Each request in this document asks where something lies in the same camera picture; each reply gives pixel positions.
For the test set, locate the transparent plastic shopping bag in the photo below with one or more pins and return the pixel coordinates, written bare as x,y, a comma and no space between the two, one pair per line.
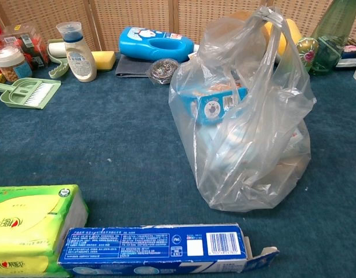
253,159

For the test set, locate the green hand brush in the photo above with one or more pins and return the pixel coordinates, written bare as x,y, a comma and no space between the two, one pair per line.
39,94

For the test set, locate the blue snack box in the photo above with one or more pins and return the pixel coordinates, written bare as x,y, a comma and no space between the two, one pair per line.
207,107

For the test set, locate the blue carpet table cover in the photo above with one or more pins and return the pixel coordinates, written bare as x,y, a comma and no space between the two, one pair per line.
108,144

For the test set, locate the grey cloth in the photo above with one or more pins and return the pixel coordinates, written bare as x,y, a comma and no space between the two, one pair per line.
128,68

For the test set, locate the blue detergent bottle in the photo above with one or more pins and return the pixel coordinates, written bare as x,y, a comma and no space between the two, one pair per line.
137,46

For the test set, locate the small yellow sponge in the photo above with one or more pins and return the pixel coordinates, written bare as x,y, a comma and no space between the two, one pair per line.
104,59

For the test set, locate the blue toothpaste box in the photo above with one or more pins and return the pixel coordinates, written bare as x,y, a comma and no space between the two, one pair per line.
137,243

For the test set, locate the wicker folding screen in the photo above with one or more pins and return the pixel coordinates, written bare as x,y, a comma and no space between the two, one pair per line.
137,14

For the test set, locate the green lint roller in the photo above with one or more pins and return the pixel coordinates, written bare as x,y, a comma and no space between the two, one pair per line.
59,71

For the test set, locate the brown sponge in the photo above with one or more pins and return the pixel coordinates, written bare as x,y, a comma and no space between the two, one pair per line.
239,16

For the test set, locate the large yellow sponge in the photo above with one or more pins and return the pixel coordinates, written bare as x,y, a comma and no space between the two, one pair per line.
291,34

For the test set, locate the green floral egg ornament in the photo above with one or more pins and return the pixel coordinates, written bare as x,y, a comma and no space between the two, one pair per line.
307,52

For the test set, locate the clear plastic box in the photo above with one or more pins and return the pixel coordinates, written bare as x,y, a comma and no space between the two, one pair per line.
36,46

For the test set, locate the green dustpan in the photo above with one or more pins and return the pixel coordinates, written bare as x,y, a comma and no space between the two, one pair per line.
10,97

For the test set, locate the green tissue pack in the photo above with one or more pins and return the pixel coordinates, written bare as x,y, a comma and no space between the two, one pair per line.
27,226

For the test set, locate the white lid snack jar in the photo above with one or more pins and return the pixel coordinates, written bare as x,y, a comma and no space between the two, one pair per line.
12,68

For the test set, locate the green spray bottle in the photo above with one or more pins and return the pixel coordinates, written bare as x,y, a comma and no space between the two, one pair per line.
334,26

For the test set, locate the dark box with pink print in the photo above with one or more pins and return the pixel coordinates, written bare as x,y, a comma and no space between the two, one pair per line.
352,53

